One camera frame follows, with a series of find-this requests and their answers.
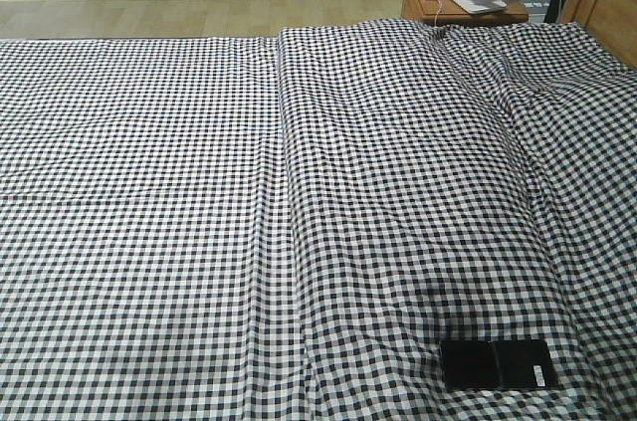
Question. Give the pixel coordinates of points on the checkered bed sheet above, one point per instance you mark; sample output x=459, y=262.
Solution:
x=147, y=270

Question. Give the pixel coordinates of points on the wooden nightstand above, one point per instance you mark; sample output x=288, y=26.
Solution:
x=446, y=12

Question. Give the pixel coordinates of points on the checkered duvet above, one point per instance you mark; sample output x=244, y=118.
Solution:
x=458, y=183

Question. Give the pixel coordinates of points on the black smartphone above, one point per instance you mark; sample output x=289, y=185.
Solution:
x=497, y=365

